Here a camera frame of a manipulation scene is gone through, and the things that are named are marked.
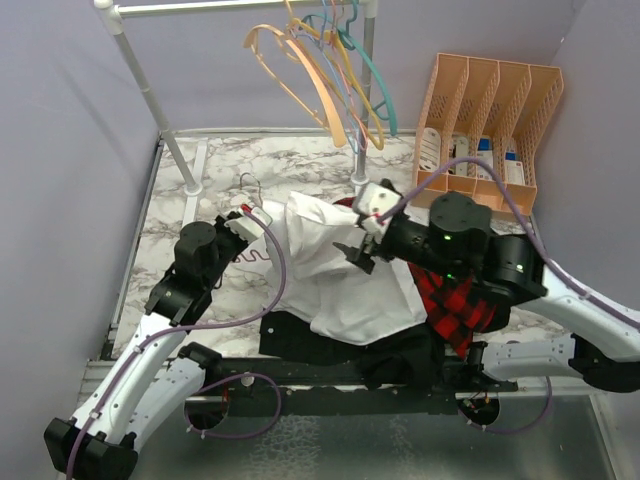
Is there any white shirt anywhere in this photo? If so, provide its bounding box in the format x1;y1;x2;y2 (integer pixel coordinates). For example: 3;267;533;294
262;192;427;346

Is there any pink hanger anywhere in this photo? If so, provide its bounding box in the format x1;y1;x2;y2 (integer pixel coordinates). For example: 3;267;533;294
233;248;271;271

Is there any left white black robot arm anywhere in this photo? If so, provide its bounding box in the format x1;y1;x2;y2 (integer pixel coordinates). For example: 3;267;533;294
44;209;263;479

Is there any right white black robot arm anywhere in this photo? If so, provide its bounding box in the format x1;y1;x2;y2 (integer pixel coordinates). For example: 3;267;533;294
338;179;639;393

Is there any red black plaid shirt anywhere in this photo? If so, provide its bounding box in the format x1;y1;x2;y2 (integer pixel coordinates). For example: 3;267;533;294
332;195;499;360

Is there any cream orange hanger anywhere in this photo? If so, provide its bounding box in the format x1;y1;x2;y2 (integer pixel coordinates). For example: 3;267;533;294
243;24;347;148

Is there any yellow hanger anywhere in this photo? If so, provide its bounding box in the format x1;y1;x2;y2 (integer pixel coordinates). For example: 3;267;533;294
284;1;397;153

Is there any teal hanger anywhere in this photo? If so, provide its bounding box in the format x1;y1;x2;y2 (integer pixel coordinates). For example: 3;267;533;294
291;1;398;149

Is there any white remote in organizer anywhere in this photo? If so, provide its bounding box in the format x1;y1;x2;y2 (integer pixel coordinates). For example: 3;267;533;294
419;127;442;172

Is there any black garment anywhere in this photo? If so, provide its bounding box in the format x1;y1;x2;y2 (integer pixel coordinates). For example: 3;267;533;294
259;311;445;390

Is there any white blue red box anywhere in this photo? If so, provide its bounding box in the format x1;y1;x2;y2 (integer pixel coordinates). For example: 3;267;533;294
504;138;526;185

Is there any peach plastic file organizer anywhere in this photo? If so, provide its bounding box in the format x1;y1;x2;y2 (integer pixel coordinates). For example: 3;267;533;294
412;53;564;217

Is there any white metal clothes rack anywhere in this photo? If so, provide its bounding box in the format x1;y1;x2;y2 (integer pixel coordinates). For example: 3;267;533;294
93;0;381;236

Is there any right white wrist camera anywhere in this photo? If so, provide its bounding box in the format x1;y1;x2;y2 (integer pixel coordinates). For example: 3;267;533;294
352;182;401;238

